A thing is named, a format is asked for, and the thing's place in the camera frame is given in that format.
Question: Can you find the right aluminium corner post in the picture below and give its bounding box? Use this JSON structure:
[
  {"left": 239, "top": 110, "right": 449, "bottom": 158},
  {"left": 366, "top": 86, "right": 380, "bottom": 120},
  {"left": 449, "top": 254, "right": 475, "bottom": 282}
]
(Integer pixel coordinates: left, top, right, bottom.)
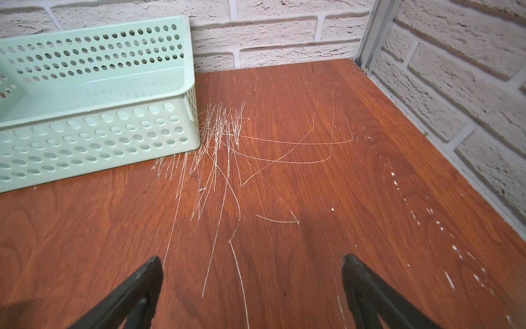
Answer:
[{"left": 354, "top": 0, "right": 401, "bottom": 74}]

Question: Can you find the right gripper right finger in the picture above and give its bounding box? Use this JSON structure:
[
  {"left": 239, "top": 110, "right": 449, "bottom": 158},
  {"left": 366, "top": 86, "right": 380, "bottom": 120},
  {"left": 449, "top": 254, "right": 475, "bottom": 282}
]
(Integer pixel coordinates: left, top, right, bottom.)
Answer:
[{"left": 342, "top": 254, "right": 439, "bottom": 328}]

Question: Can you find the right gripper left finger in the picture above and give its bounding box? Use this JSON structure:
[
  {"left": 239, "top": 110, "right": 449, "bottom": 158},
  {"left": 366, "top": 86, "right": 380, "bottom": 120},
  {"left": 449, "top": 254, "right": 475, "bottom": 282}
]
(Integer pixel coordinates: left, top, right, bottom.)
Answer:
[{"left": 70, "top": 256, "right": 164, "bottom": 328}]

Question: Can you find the mint green plastic basket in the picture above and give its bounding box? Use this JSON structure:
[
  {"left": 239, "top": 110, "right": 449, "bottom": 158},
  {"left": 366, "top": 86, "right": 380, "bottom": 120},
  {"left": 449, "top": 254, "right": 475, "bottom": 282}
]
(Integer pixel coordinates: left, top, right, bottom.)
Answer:
[{"left": 1, "top": 15, "right": 201, "bottom": 192}]

